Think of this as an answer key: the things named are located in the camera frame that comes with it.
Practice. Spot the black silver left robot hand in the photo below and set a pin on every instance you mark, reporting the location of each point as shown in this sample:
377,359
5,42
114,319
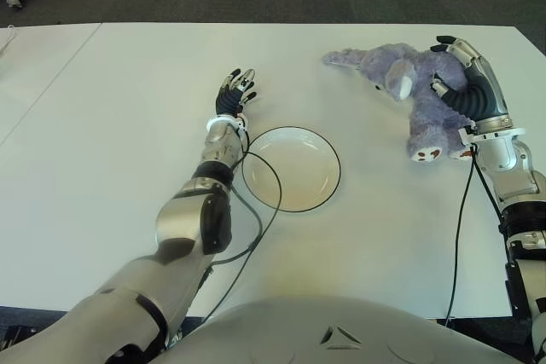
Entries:
228,102

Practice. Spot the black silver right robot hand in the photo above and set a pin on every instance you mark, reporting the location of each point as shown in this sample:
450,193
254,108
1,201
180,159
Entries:
482,95

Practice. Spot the purple plush bunny doll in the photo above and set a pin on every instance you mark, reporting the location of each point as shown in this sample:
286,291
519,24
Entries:
426,104

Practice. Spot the white plate with black rim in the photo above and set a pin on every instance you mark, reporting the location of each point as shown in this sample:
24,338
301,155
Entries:
298,172

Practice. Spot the silver robot torso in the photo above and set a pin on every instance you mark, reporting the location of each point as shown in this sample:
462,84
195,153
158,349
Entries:
332,334

